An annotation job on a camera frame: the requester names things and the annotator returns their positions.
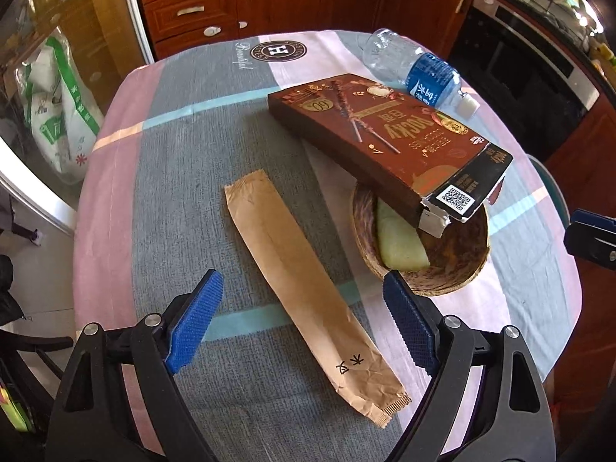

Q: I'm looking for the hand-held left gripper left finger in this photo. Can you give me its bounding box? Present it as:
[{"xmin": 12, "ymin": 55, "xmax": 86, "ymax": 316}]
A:
[{"xmin": 45, "ymin": 268, "xmax": 225, "ymax": 462}]

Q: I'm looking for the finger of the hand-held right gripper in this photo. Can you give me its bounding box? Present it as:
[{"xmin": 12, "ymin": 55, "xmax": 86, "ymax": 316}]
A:
[{"xmin": 563, "ymin": 208, "xmax": 616, "ymax": 270}]

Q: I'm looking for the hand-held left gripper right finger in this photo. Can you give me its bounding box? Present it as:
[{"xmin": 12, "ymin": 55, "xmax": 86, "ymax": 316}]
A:
[{"xmin": 382, "ymin": 269, "xmax": 559, "ymax": 462}]

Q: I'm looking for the coconut shell bowl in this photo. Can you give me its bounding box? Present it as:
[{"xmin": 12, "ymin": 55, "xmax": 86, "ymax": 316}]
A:
[{"xmin": 350, "ymin": 180, "xmax": 492, "ymax": 298}]

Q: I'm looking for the brown paper sleeve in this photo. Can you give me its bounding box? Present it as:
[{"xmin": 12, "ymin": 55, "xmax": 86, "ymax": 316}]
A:
[{"xmin": 224, "ymin": 169, "xmax": 413, "ymax": 430}]

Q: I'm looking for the brown snack box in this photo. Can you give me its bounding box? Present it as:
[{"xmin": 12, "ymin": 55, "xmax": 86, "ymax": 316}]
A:
[{"xmin": 268, "ymin": 73, "xmax": 515, "ymax": 239}]

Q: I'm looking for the clear plastic water bottle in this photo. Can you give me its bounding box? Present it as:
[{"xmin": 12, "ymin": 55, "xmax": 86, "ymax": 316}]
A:
[{"xmin": 361, "ymin": 28, "xmax": 482, "ymax": 117}]

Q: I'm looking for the large wooden panel cabinet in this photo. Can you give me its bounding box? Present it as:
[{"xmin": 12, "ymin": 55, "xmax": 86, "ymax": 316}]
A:
[{"xmin": 541, "ymin": 101, "xmax": 616, "ymax": 395}]

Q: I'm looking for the plaid pink grey tablecloth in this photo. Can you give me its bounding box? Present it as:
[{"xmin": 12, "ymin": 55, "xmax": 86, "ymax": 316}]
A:
[{"xmin": 72, "ymin": 29, "xmax": 583, "ymax": 448}]

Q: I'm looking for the dark cloth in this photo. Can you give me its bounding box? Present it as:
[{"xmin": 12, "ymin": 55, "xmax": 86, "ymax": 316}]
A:
[{"xmin": 0, "ymin": 253, "xmax": 25, "ymax": 328}]

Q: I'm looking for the black built-in oven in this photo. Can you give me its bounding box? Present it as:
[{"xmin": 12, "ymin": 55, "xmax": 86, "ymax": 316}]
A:
[{"xmin": 447, "ymin": 0, "xmax": 602, "ymax": 162}]

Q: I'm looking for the green white plastic bag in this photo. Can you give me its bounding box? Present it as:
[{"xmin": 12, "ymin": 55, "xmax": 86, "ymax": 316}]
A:
[{"xmin": 14, "ymin": 33, "xmax": 107, "ymax": 186}]

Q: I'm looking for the glass door cabinet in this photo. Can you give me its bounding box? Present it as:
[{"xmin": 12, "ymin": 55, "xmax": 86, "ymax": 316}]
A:
[{"xmin": 0, "ymin": 0, "xmax": 157, "ymax": 236}]

